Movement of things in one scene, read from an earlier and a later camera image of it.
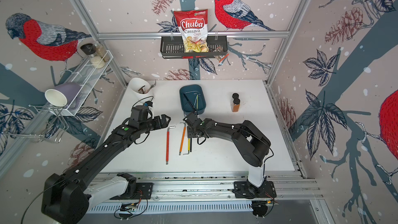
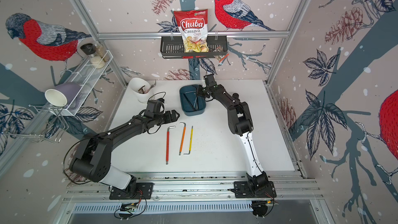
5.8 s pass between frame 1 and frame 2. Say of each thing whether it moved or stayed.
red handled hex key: stayed
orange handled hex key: stayed
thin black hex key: stayed
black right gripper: moved
